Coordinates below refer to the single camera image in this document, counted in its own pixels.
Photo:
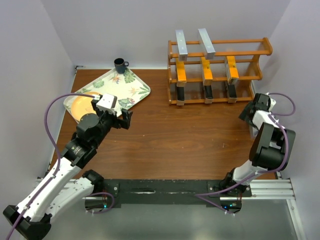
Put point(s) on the leaf-patterned tray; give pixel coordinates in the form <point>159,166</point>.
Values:
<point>128,88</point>

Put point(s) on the yellow plate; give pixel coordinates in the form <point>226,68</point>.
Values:
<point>81,106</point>

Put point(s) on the white yellow toothpaste box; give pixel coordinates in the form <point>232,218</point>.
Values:
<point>232,74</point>

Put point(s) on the white R.O toothpaste box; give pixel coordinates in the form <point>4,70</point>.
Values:
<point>181,73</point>

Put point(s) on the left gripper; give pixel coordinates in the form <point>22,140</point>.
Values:
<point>124,123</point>

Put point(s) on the orange toothpaste box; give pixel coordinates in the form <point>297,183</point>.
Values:
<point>207,76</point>

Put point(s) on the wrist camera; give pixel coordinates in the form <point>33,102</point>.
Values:
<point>272,102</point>
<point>107,103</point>

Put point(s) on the silver toothpaste box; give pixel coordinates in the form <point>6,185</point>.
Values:
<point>253,131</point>
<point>206,44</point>
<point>181,45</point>

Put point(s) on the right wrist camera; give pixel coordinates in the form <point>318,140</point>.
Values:
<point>272,102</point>

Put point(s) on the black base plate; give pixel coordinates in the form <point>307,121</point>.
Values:
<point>172,192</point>

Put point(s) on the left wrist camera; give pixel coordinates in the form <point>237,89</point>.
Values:
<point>107,103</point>

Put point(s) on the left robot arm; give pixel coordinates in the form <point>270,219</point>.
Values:
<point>33,216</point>

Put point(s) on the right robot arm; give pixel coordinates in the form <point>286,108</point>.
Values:
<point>271,148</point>

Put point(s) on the black toothpaste box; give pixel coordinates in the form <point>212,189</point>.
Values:
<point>231,93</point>
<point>208,94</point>
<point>180,94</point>

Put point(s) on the dark blue mug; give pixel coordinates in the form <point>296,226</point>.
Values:
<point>120,65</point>

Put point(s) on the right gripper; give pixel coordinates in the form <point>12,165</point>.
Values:
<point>243,113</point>

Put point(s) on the wooden shelf rack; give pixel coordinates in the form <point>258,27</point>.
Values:
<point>247,53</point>

